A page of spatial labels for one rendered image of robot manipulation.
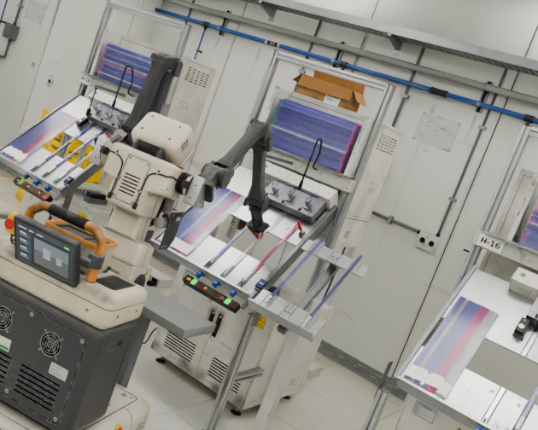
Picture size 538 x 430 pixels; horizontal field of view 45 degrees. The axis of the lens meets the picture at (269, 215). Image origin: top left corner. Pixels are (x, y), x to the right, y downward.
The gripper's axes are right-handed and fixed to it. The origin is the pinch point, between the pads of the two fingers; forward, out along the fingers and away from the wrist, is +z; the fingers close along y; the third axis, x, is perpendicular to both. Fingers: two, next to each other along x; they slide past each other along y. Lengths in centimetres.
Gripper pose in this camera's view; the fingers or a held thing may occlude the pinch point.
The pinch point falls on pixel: (259, 237)
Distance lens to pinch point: 330.2
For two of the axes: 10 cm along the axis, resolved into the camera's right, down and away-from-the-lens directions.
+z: 0.8, 7.6, 6.4
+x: -6.1, 5.5, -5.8
